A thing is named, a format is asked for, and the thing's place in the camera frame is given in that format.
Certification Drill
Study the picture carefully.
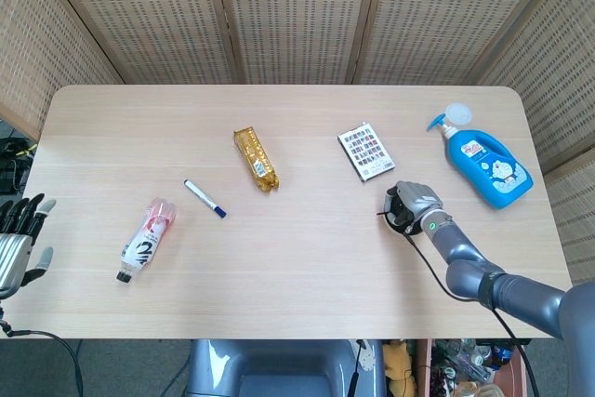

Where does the printed card box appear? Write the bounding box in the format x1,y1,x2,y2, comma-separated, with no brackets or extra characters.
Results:
337,121,398,183

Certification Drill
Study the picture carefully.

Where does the white perforated bracket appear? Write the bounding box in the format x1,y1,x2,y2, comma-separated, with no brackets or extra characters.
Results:
355,339,376,373

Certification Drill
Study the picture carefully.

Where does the wooden box of clutter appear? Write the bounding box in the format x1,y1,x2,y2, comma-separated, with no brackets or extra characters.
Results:
416,338,531,397

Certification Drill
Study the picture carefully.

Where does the blue pump detergent bottle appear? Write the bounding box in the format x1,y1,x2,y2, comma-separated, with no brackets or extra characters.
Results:
426,102,535,210

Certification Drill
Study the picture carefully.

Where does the black equipment with cables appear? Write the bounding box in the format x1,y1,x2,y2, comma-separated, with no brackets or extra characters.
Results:
0,134,37,196

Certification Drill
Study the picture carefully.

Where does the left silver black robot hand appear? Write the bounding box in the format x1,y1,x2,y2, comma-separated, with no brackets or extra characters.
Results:
0,192,57,298

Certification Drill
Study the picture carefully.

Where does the woven bamboo folding screen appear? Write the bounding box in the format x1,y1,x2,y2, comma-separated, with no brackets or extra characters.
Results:
0,0,595,286

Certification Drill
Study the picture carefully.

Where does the grey robot torso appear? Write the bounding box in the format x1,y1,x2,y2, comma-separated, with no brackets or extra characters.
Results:
185,338,387,397

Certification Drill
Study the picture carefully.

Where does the gold foil snack package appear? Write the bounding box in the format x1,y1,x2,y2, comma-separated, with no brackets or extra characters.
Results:
232,126,281,193

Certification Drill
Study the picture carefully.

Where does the white marker with blue cap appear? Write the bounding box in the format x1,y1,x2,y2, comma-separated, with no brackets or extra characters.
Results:
183,178,229,220

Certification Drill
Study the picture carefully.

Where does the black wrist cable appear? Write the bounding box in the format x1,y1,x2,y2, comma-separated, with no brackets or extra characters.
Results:
403,225,544,397
0,320,86,397

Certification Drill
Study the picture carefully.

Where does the yellow plush toy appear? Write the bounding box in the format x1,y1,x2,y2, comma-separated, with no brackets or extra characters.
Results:
384,339,418,397

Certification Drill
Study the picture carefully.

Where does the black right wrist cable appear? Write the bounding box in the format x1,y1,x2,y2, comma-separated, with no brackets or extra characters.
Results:
403,225,544,397

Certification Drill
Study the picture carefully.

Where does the plastic drink bottle red white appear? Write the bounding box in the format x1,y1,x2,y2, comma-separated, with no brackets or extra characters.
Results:
114,197,179,284

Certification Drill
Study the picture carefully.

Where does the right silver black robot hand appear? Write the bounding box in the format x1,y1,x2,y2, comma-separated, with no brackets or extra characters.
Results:
385,180,443,231

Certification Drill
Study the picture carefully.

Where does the white cup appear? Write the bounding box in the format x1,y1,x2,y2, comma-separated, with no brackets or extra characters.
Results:
382,192,427,237

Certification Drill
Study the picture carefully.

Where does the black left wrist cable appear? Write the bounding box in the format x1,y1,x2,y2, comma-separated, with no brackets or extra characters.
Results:
0,320,86,397

